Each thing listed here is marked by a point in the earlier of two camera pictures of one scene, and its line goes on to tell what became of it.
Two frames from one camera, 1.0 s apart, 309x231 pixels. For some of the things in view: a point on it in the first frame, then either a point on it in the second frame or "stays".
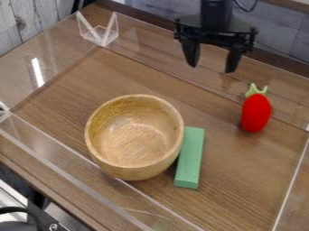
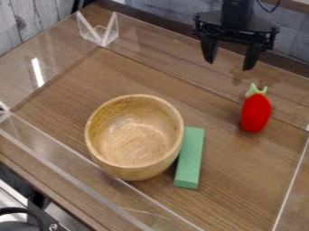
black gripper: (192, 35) to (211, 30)
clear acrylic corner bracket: (100, 35) stays
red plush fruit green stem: (256, 109) stays
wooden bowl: (134, 133) stays
